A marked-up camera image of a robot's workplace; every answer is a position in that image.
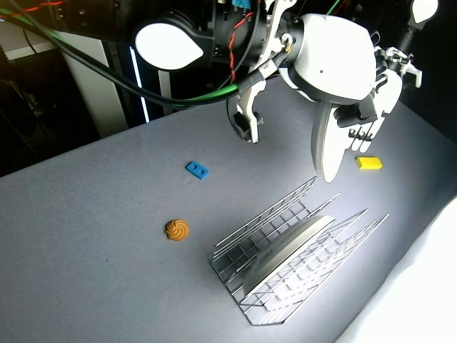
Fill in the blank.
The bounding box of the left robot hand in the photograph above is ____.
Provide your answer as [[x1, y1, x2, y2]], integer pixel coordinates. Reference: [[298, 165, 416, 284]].
[[348, 73, 403, 153]]

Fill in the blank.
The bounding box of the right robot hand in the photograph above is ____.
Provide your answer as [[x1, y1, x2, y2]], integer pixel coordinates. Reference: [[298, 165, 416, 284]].
[[278, 14, 379, 129]]

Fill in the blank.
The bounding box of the white round plate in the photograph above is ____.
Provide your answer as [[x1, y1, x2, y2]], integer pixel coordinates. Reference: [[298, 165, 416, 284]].
[[241, 215, 336, 297], [310, 101, 360, 184]]

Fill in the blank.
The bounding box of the yellow rectangular block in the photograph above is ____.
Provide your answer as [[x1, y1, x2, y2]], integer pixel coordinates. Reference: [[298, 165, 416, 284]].
[[355, 156, 383, 171]]

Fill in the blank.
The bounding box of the blue block with two holes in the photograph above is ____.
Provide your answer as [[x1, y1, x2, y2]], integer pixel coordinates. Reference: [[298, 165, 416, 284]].
[[185, 161, 210, 179]]

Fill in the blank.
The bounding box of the white light strip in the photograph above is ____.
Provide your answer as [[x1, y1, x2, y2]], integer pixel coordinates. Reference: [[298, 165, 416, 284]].
[[129, 46, 150, 124]]

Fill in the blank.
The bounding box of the orange swirl cookie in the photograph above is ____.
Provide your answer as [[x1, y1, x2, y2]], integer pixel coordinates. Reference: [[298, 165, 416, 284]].
[[164, 219, 190, 242]]

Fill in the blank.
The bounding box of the white cabinet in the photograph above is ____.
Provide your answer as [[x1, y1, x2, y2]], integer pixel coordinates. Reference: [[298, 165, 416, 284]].
[[0, 21, 174, 139]]

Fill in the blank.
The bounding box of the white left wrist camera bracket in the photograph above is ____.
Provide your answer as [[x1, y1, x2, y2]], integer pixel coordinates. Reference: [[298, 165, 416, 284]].
[[383, 45, 424, 89]]

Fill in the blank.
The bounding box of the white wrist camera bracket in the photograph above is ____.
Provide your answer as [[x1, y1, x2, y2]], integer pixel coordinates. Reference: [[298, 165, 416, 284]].
[[383, 45, 424, 89], [226, 76, 268, 144]]

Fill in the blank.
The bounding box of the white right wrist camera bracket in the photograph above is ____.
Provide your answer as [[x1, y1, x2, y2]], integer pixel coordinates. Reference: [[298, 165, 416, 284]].
[[226, 76, 268, 144]]

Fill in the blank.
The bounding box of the red twisted wire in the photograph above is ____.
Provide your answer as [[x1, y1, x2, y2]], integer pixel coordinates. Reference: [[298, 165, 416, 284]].
[[0, 0, 260, 82]]

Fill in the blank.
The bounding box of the silver wire dish rack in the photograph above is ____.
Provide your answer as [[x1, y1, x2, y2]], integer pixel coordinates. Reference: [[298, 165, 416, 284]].
[[206, 177, 391, 327]]

